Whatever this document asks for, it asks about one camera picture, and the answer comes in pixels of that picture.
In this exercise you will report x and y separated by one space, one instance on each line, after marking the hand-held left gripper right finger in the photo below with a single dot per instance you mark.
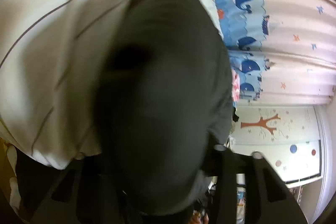
223 161

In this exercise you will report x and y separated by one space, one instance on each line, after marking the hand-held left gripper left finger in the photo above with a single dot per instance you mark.
86 187

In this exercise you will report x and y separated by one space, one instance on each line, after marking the black garment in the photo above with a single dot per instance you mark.
162 82

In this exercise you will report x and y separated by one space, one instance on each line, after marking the pink patterned cloth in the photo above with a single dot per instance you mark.
235 86

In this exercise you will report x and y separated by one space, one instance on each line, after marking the white striped quilt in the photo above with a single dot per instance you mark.
52 56

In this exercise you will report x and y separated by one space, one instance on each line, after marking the whale print curtain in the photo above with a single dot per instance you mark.
288 29

